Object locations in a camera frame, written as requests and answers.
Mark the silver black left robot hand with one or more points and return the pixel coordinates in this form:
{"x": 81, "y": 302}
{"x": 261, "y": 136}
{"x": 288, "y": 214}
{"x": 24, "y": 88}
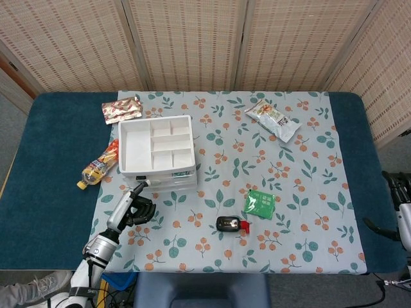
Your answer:
{"x": 120, "y": 208}

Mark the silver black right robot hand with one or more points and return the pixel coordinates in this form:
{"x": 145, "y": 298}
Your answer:
{"x": 406, "y": 221}

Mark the clear plastic drawer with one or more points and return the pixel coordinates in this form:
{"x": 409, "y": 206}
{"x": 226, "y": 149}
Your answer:
{"x": 163, "y": 176}
{"x": 173, "y": 182}
{"x": 173, "y": 188}

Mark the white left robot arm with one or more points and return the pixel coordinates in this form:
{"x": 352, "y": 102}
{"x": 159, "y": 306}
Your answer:
{"x": 99, "y": 248}

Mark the white drawer organizer box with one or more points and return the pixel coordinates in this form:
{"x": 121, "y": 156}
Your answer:
{"x": 136, "y": 146}

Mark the blue plastic bin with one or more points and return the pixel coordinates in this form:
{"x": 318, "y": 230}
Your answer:
{"x": 120, "y": 279}

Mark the gold red snack packet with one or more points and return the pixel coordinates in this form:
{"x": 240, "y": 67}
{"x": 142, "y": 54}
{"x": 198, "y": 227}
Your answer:
{"x": 122, "y": 109}

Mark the white sneaker grey laces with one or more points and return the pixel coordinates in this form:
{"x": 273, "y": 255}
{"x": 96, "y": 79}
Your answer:
{"x": 48, "y": 282}

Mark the black ink bottle red cap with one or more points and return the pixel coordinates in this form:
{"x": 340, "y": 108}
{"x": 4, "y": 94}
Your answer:
{"x": 228, "y": 223}

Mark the blue padded chair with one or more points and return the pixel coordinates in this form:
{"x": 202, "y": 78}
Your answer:
{"x": 202, "y": 288}

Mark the floral patterned tablecloth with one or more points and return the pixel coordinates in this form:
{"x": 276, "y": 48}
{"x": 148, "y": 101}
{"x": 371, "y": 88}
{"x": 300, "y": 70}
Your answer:
{"x": 224, "y": 154}

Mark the green tea sachet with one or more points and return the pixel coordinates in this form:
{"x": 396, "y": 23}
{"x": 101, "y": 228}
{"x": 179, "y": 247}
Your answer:
{"x": 259, "y": 205}

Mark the white nut snack bag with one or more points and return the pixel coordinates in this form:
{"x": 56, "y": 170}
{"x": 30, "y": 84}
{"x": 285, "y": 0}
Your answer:
{"x": 273, "y": 120}

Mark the woven bamboo folding screen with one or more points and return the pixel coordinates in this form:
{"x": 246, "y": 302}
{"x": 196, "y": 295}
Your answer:
{"x": 192, "y": 41}

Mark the wooden door with brown frame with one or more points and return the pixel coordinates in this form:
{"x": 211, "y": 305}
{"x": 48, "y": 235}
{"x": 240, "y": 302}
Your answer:
{"x": 9, "y": 86}

